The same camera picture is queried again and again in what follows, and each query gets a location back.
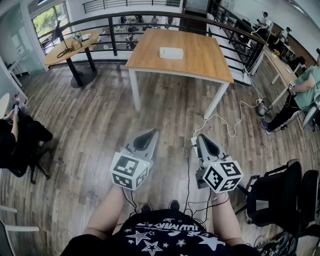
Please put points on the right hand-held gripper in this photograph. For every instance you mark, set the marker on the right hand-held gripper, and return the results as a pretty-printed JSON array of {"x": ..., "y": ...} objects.
[{"x": 222, "y": 176}]

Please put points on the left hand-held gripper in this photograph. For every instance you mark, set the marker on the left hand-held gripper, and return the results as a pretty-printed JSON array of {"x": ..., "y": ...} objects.
[{"x": 131, "y": 170}]

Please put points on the white tissue box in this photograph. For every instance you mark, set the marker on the white tissue box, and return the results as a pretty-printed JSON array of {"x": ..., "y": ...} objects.
[{"x": 171, "y": 53}]

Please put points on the person's left forearm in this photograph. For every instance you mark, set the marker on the person's left forearm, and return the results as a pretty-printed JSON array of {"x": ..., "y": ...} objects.
[{"x": 107, "y": 212}]

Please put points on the person's right forearm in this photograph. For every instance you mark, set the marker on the person's right forearm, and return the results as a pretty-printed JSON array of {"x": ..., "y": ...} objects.
[{"x": 226, "y": 220}]

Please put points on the white power strip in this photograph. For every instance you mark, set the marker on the white power strip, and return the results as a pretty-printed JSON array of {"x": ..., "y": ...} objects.
[{"x": 193, "y": 143}]

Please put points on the person's left black shoe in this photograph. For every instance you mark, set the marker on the person's left black shoe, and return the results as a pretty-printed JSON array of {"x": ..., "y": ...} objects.
[{"x": 146, "y": 207}]

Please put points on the person's black shoe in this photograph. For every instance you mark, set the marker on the person's black shoe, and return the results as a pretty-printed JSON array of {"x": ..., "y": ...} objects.
[
  {"x": 174, "y": 204},
  {"x": 146, "y": 207}
]

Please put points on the person's right black shoe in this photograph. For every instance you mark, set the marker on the person's right black shoe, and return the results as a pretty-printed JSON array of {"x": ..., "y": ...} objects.
[{"x": 174, "y": 204}]

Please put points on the black mesh waste basket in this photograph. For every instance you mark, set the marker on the black mesh waste basket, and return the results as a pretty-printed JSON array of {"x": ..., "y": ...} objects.
[{"x": 264, "y": 108}]

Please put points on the black office chair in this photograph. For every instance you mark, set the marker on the black office chair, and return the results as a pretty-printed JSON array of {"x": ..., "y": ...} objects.
[{"x": 275, "y": 200}]

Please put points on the square wooden table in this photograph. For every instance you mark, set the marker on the square wooden table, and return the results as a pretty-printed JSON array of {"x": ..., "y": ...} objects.
[{"x": 195, "y": 55}]

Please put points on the black star-print shirt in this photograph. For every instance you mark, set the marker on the black star-print shirt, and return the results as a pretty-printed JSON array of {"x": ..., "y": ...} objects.
[{"x": 160, "y": 237}]

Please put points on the long wooden desk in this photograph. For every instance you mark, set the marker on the long wooden desk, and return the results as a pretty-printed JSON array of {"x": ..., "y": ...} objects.
[{"x": 281, "y": 66}]

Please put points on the black metal railing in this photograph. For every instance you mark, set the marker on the black metal railing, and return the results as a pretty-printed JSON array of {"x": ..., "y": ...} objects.
[{"x": 113, "y": 37}]

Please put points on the round wooden table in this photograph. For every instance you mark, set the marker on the round wooden table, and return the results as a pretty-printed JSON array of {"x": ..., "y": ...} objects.
[{"x": 75, "y": 51}]

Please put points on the small potted plant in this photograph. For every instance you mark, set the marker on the small potted plant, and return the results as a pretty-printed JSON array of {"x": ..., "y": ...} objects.
[{"x": 77, "y": 35}]

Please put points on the small red containers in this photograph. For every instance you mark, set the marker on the small red containers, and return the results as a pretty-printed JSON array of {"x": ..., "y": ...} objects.
[{"x": 21, "y": 101}]

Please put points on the black stand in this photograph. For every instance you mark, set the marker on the black stand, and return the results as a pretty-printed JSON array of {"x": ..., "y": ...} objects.
[{"x": 58, "y": 30}]

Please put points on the white side table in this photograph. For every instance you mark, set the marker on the white side table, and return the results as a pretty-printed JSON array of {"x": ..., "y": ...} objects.
[{"x": 3, "y": 105}]

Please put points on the window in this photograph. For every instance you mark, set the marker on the window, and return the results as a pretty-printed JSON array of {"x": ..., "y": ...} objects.
[{"x": 47, "y": 22}]

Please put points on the white metal frame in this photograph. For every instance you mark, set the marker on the white metal frame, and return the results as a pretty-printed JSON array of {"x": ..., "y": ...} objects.
[{"x": 15, "y": 227}]

